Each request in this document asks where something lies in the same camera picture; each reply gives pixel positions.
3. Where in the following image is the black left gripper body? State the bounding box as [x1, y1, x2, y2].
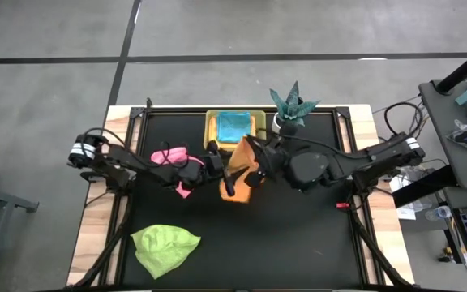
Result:
[199, 140, 238, 197]

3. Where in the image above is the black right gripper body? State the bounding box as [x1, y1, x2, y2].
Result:
[244, 140, 289, 188]

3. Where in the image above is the blue microfiber towel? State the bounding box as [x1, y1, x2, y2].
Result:
[216, 111, 253, 144]

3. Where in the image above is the pink microfiber towel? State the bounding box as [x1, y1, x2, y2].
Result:
[150, 146, 206, 200]

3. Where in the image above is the green microfiber towel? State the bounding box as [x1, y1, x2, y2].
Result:
[131, 224, 202, 280]

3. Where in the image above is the yellow-green plastic bin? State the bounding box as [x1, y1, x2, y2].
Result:
[203, 109, 268, 153]

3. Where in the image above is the potted plant in white pot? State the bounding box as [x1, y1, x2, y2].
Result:
[268, 79, 322, 137]

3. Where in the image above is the black table mat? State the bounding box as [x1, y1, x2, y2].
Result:
[119, 108, 365, 287]

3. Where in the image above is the clear plastic bottle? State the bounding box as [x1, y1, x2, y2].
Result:
[425, 205, 452, 222]

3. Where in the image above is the grey side desk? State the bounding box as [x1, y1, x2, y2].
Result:
[391, 79, 467, 292]

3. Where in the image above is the small yellow black tool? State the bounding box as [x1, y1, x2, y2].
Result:
[438, 247, 456, 263]

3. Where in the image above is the black pole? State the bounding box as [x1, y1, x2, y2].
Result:
[435, 40, 467, 94]

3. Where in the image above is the black aluminium table frame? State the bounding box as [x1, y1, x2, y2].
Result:
[66, 97, 417, 292]

